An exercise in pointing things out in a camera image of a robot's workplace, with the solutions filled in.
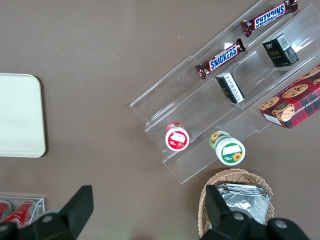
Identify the small black carton box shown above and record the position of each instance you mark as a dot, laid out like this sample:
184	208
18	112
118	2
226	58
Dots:
231	88
277	53

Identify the Snickers chocolate bar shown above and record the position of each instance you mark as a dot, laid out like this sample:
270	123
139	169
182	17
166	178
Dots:
270	16
222	58

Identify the cream rectangular plastic tray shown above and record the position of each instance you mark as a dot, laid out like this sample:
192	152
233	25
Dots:
20	115

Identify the red cola bottle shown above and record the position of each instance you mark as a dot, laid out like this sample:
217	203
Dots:
20	213

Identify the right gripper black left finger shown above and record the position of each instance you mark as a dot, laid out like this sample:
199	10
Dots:
75	212

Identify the green lid small jar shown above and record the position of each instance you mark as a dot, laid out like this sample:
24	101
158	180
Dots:
230	152

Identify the silver foil packet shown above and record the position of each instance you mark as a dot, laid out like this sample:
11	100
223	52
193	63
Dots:
245	207

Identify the clear acrylic tiered shelf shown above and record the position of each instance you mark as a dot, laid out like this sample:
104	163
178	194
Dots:
200	112

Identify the red lid small jar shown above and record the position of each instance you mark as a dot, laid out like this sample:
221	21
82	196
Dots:
177	140

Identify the light wicker basket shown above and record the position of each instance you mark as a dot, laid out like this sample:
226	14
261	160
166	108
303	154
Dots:
240	175

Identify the red tartan cookie box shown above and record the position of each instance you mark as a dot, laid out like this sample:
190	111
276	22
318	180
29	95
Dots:
295	100

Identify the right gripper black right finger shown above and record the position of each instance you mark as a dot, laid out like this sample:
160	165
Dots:
217	207

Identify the clear acrylic bottle rack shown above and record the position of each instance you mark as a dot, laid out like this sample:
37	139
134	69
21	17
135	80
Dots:
40	207

